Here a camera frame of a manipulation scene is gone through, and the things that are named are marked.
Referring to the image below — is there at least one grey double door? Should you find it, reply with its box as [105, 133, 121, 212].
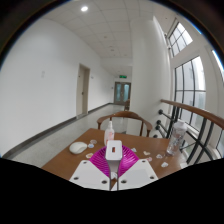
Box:
[113, 81, 132, 106]

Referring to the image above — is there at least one small high black-framed window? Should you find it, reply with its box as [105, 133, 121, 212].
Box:
[167, 21, 194, 58]

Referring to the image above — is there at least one tall black-framed window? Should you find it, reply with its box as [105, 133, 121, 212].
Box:
[173, 55, 208, 132]

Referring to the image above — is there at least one beige single door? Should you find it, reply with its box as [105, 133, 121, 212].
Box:
[75, 63, 92, 118]

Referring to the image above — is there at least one white spray bottle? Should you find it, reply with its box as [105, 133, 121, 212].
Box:
[103, 120, 116, 146]

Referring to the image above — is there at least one small white charger block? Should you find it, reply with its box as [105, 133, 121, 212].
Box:
[105, 140, 124, 181]

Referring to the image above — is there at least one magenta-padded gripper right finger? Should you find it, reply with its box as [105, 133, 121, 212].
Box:
[111, 146, 159, 192]

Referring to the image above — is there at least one wood-topped black metal railing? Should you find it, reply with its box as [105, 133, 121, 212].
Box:
[152, 98, 224, 165]

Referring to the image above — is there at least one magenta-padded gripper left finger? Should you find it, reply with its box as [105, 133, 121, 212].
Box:
[69, 146, 114, 191]

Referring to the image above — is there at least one brown wooden armchair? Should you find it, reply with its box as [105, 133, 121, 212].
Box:
[96, 110, 154, 138]

